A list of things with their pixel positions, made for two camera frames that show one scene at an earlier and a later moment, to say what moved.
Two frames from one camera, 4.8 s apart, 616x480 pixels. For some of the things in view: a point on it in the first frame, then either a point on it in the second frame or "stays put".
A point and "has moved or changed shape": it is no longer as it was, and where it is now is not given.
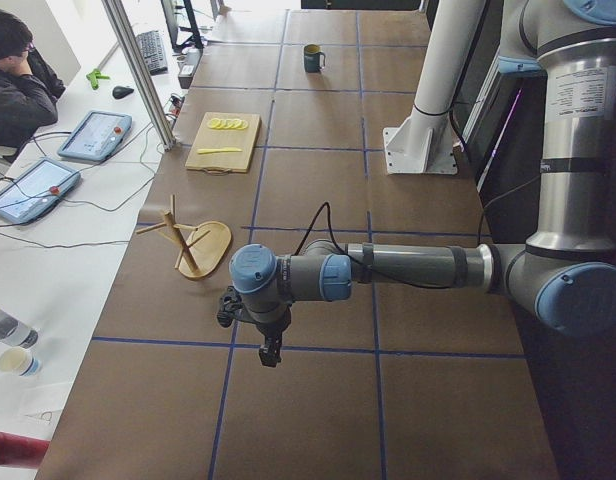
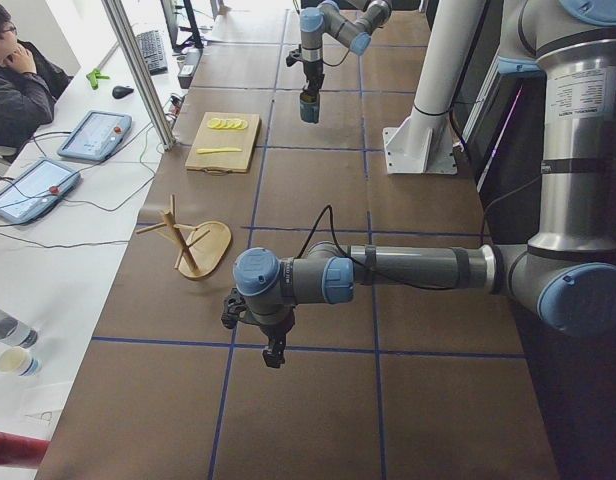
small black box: x=187 y=69 stays put
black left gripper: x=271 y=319 stays put
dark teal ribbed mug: x=312 y=58 has moved or changed shape
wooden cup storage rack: x=202 y=249 stays put
